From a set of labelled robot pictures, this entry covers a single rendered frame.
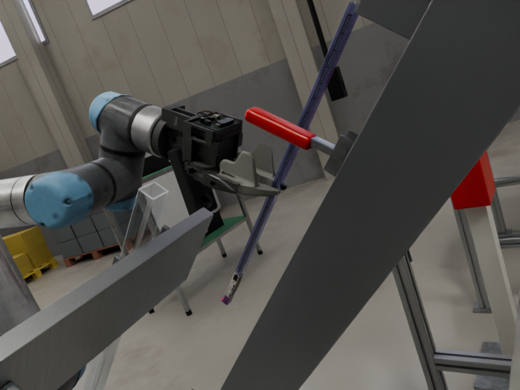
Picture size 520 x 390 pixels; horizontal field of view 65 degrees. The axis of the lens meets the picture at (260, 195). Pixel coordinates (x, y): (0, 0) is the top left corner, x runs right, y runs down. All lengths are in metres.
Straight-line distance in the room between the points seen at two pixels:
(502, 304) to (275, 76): 4.33
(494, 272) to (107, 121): 1.21
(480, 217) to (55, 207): 1.16
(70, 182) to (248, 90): 4.92
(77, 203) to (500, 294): 1.27
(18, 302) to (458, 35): 0.93
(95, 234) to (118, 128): 5.09
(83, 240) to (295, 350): 5.60
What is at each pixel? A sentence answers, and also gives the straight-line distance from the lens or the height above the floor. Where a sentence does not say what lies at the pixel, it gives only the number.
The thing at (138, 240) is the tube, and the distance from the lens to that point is 0.24.
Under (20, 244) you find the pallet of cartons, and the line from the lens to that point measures 6.54.
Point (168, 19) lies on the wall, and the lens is 5.88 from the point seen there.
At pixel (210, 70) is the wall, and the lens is 5.62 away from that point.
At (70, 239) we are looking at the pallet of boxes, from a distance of 6.03.
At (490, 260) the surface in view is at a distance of 1.46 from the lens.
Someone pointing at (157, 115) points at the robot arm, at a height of 1.14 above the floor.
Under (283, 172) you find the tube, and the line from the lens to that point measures 0.53.
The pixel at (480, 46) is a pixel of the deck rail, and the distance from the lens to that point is 0.23.
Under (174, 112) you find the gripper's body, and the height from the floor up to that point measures 1.13.
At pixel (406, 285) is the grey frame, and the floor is 0.54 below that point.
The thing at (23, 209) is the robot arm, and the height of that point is 1.08.
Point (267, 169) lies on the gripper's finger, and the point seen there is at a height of 1.01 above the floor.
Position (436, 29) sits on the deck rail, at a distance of 0.23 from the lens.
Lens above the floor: 1.09
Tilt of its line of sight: 11 degrees down
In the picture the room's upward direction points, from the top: 20 degrees counter-clockwise
